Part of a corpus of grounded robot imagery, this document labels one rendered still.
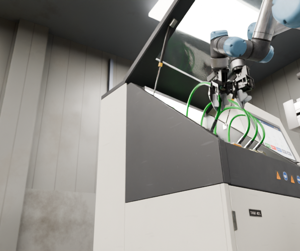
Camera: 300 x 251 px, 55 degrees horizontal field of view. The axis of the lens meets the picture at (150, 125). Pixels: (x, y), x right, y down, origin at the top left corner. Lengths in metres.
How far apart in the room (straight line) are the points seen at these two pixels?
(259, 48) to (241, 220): 0.66
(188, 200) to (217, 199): 0.13
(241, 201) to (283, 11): 0.63
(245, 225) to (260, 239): 0.09
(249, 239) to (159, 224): 0.36
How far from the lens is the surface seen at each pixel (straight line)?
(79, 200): 2.95
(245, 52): 1.22
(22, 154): 2.83
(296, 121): 0.93
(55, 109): 3.15
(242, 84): 1.47
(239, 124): 1.91
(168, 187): 1.21
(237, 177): 1.11
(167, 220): 1.20
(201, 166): 1.10
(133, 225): 1.37
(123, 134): 1.54
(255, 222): 1.15
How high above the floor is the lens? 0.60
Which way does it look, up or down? 23 degrees up
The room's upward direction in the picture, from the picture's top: 1 degrees counter-clockwise
